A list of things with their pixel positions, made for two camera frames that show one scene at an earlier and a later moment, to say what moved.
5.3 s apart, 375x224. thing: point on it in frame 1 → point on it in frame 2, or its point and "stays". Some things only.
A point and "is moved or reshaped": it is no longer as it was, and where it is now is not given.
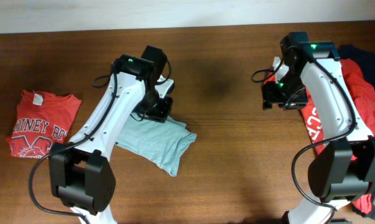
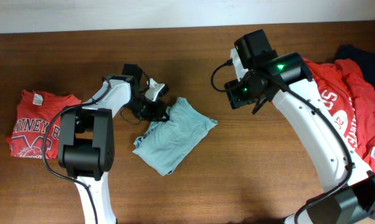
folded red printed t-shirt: [42, 119] stays
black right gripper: [270, 96] → [238, 99]
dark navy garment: [373, 62] stays
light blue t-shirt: [165, 142] is moved or reshaped
